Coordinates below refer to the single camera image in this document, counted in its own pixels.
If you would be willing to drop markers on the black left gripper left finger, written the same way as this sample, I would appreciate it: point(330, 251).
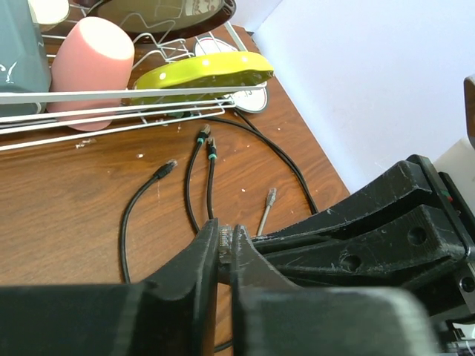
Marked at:
point(171, 312)

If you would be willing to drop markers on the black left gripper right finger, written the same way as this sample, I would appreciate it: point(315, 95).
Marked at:
point(273, 316)

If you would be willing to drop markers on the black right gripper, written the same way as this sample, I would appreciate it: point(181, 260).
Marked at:
point(409, 228)

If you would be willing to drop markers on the white round printed plate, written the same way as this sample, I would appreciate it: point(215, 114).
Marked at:
point(249, 101)

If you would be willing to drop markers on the yellow-green dotted plate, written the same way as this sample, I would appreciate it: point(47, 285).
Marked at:
point(221, 73)

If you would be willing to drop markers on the pink cup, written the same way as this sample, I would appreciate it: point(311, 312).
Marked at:
point(96, 55)

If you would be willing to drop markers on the grey-blue mug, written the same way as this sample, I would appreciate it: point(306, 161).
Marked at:
point(24, 64)

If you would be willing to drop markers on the cream square bowl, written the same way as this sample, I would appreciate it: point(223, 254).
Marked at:
point(48, 13)

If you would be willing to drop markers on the white wire dish rack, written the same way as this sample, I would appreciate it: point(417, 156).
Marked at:
point(34, 119)

